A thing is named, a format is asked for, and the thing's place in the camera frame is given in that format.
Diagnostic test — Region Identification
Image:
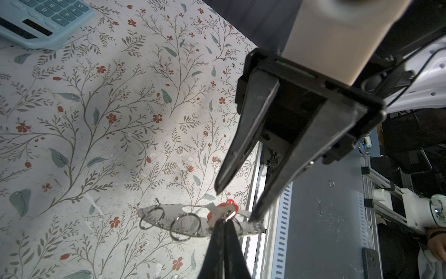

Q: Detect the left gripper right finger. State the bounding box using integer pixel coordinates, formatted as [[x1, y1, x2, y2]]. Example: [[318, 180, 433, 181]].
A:
[[224, 220, 252, 279]]

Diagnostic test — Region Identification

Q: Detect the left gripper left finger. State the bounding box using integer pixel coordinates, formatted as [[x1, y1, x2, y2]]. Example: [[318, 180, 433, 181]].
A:
[[198, 219, 225, 279]]

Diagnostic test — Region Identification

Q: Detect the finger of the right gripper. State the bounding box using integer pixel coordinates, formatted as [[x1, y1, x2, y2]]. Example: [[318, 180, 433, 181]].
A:
[[257, 100, 365, 219], [214, 70, 280, 195]]

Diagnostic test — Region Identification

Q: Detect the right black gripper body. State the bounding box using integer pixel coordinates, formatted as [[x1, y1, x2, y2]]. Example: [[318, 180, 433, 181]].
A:
[[235, 49, 386, 165]]

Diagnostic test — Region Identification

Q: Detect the red key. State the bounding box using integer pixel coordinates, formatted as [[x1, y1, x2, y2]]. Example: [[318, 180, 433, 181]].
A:
[[207, 199, 239, 225]]

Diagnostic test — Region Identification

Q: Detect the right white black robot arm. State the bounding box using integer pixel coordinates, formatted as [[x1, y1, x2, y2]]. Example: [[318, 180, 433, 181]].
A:
[[209, 1, 446, 221]]

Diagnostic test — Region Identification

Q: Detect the light blue calculator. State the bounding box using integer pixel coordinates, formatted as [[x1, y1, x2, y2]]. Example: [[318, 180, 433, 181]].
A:
[[1, 0, 95, 50]]

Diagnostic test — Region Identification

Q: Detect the aluminium front rail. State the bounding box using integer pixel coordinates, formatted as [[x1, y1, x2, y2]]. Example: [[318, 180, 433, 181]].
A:
[[245, 143, 268, 273]]

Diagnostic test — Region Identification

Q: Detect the white perforated cable tray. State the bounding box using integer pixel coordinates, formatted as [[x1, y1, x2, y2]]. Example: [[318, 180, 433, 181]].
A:
[[271, 183, 293, 279]]

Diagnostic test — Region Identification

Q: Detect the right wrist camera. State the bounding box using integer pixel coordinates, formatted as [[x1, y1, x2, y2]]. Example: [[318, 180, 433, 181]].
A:
[[282, 0, 411, 86]]

